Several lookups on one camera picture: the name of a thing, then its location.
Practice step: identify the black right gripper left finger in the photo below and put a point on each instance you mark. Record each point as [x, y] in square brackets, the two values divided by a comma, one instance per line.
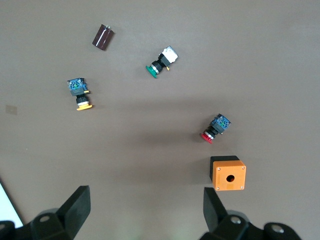
[72, 212]

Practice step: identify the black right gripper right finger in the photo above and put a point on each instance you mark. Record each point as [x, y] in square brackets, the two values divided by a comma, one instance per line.
[217, 220]

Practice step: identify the yellow push button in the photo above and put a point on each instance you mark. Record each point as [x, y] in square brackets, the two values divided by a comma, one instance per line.
[78, 91]

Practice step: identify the white drawer cabinet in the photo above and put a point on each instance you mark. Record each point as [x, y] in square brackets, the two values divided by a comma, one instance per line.
[6, 207]

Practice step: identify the red push button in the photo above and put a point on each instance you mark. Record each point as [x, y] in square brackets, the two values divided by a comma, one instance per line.
[217, 126]

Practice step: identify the green push button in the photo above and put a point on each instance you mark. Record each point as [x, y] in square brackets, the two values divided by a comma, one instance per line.
[165, 58]

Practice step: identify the dark brown cylindrical capacitor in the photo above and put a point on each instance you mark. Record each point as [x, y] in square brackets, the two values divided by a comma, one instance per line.
[103, 38]

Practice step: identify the orange button enclosure box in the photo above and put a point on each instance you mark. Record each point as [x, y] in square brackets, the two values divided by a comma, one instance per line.
[225, 167]

